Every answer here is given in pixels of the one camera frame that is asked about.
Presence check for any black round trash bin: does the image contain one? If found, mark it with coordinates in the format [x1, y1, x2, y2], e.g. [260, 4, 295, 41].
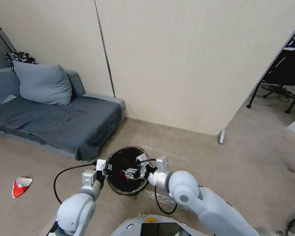
[106, 146, 150, 196]

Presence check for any red and white paper garbage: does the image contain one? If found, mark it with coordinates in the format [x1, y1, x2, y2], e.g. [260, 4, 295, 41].
[11, 176, 33, 199]

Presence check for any clear plastic wrapper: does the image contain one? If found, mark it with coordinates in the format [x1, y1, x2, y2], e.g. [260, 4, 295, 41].
[144, 188, 193, 212]

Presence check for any white robot front shell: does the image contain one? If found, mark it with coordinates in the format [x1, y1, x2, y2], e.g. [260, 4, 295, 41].
[110, 214, 195, 236]

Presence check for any grey sofa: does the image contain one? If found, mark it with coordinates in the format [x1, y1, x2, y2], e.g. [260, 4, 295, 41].
[0, 68, 125, 162]

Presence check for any blue-grey pillow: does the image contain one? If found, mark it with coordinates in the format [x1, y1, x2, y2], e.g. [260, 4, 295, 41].
[13, 61, 73, 106]

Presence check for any small clear plastic scrap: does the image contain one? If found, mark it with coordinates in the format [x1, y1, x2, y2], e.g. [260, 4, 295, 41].
[1, 95, 17, 105]

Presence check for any black and white patterned pillow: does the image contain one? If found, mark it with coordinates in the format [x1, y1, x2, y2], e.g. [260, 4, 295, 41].
[4, 51, 39, 74]

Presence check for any black office chair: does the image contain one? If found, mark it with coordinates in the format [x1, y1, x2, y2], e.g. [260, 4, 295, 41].
[246, 56, 295, 114]

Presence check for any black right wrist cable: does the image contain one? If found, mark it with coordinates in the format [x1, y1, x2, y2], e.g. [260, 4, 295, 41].
[139, 159, 178, 215]

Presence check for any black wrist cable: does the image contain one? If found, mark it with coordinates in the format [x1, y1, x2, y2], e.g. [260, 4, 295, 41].
[139, 159, 178, 215]
[53, 161, 97, 205]

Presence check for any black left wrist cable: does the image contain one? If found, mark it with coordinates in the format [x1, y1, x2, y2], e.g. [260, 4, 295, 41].
[53, 161, 97, 205]

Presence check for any grey metal wall end bracket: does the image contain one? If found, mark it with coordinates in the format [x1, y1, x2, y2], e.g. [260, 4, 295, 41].
[217, 129, 226, 145]

